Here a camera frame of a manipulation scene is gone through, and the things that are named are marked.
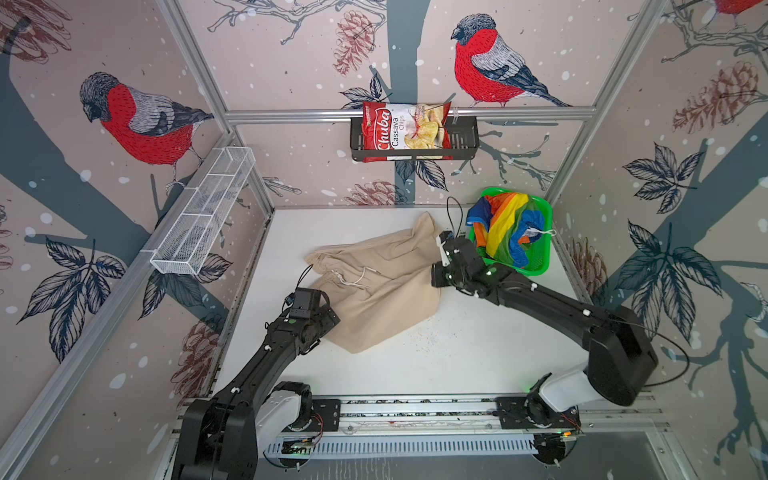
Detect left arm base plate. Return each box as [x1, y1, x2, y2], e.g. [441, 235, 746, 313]
[284, 398, 341, 434]

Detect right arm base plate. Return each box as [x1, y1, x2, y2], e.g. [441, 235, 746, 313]
[494, 395, 581, 430]

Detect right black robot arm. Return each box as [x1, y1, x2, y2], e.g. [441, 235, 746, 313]
[431, 231, 658, 428]

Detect beige drawstring shorts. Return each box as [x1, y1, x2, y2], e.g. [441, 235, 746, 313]
[305, 213, 441, 354]

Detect white vented cable duct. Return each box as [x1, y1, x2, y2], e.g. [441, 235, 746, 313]
[265, 434, 538, 460]

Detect black wire wall basket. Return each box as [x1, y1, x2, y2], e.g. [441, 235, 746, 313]
[349, 116, 480, 162]

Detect green plastic basket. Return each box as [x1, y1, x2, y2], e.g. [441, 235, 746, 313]
[466, 187, 554, 278]

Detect aluminium mounting rail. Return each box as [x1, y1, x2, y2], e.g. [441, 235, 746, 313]
[279, 393, 671, 438]

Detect rainbow coloured shorts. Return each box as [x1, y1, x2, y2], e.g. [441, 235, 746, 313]
[465, 190, 556, 270]

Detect red cassava chips bag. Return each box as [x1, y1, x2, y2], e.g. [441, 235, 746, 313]
[362, 102, 451, 152]

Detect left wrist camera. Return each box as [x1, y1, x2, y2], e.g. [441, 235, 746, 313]
[286, 288, 324, 320]

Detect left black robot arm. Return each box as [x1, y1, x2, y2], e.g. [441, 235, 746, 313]
[171, 303, 339, 479]

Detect white wire mesh shelf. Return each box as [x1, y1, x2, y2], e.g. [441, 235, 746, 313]
[150, 146, 255, 276]

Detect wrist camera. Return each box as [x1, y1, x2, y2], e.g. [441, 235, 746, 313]
[436, 231, 457, 267]
[286, 288, 324, 320]

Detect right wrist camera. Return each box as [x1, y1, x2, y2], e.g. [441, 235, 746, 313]
[436, 231, 457, 267]

